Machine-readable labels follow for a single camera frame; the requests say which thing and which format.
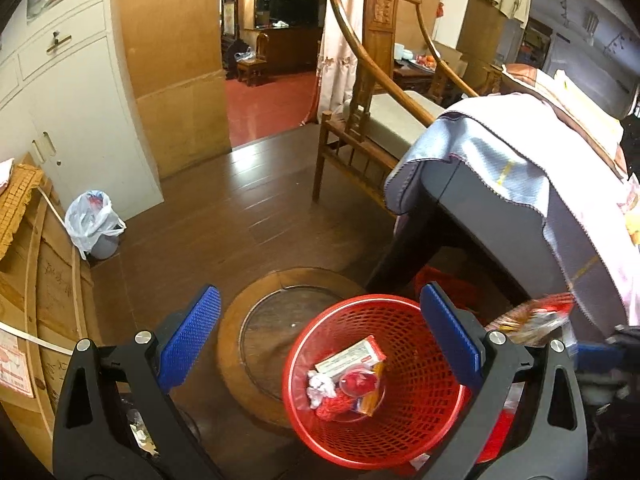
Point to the small wooden chair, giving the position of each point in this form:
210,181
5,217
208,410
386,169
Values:
252,66

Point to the clear cup with red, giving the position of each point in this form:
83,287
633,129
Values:
364,387

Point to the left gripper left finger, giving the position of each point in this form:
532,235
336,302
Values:
115,417

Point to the white bag lined bin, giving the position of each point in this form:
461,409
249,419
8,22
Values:
93,225

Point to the wooden armchair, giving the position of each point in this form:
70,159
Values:
367,137

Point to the white cabinet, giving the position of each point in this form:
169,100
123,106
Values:
66,100

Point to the red ball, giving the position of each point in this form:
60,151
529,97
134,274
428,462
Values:
331,408

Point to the wooden door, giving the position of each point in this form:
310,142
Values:
173,55

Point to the red white small box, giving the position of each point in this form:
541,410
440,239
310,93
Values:
365,352

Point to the pink patterned curtain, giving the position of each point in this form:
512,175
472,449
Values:
337,65

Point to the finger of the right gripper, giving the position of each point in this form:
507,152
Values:
599,358

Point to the round wooden stool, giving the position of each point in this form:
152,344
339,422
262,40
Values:
259,327

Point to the white tissue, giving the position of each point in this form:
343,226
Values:
319,387

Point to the purple bed sheet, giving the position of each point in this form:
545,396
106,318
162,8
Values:
580,151

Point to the red mesh trash basket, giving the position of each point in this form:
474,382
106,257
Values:
422,398

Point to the silver foil snack bag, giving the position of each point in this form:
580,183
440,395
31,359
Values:
537,321

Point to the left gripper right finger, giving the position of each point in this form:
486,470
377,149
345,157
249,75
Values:
548,436

